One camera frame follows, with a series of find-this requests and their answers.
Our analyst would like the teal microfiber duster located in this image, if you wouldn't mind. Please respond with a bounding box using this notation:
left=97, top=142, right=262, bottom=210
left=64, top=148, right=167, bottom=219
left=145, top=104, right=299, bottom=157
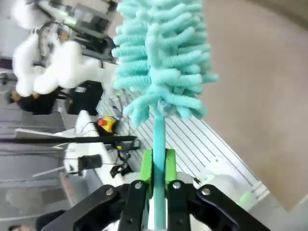
left=111, top=0, right=219, bottom=231

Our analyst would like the yellow emergency stop button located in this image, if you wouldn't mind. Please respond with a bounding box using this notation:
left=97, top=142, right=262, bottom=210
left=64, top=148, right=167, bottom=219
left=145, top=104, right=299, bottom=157
left=96, top=115, right=119, bottom=134

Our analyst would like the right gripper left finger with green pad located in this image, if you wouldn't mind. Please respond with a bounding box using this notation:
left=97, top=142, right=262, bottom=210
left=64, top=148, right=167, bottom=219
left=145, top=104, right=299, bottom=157
left=36, top=149, right=154, bottom=231

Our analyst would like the long black bar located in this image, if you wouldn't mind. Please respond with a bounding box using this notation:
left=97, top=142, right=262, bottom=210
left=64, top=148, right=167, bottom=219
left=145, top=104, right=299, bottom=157
left=0, top=135, right=138, bottom=145

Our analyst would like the small black device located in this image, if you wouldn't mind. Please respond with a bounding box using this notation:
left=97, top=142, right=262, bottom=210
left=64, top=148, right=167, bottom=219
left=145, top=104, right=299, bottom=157
left=77, top=154, right=102, bottom=176

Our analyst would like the seated person in dark clothes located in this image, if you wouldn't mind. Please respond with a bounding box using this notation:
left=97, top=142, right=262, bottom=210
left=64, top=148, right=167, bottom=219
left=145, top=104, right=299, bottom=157
left=5, top=88, right=57, bottom=116

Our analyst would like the black computer case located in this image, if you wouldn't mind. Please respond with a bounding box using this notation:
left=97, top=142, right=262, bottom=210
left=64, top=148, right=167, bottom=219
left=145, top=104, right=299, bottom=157
left=64, top=81, right=104, bottom=116

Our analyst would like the white control box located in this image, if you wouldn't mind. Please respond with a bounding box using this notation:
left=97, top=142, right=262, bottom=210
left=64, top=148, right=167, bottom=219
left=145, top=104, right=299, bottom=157
left=63, top=110, right=135, bottom=180

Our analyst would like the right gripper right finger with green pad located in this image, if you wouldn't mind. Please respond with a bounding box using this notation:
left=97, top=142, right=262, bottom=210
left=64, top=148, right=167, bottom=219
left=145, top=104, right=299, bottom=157
left=165, top=148, right=272, bottom=231

